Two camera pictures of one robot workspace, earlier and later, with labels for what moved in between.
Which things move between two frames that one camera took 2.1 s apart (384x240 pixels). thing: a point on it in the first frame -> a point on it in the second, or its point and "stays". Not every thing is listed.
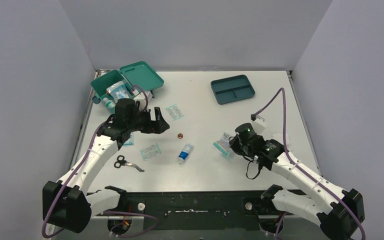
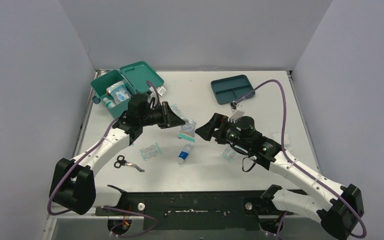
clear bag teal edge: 222,146 -> 187,132
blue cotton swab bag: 119,91 stays
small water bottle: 184,153 stays
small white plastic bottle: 109,103 stays
